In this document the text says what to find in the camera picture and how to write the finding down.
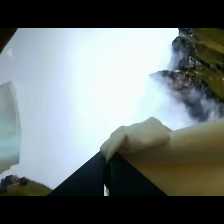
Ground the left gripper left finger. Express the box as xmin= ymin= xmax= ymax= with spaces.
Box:
xmin=48 ymin=150 xmax=107 ymax=197

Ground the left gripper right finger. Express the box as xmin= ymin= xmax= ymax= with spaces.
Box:
xmin=104 ymin=152 xmax=168 ymax=197

